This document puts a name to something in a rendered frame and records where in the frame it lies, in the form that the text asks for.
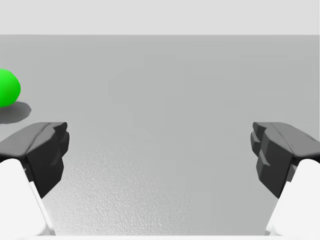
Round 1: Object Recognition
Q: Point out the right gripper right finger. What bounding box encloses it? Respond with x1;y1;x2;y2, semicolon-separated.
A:
250;121;320;237

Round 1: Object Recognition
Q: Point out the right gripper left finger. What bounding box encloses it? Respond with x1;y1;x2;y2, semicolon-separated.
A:
0;121;70;237

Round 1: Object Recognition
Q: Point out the green ball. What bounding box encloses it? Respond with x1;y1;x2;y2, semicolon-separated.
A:
0;68;22;108

